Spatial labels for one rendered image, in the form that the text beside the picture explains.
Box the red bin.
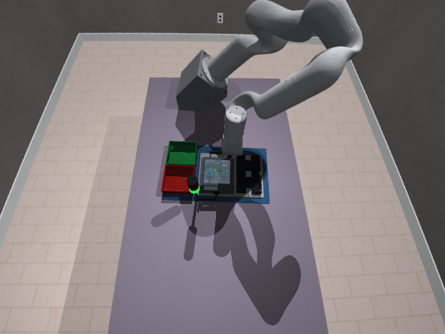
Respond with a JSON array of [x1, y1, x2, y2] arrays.
[[161, 165, 195, 195]]

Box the green open bin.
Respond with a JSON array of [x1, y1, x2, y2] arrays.
[[165, 141, 198, 167]]

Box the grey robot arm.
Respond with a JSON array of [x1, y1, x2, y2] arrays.
[[201, 0, 363, 156]]

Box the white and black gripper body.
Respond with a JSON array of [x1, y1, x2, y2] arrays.
[[221, 134, 243, 150]]

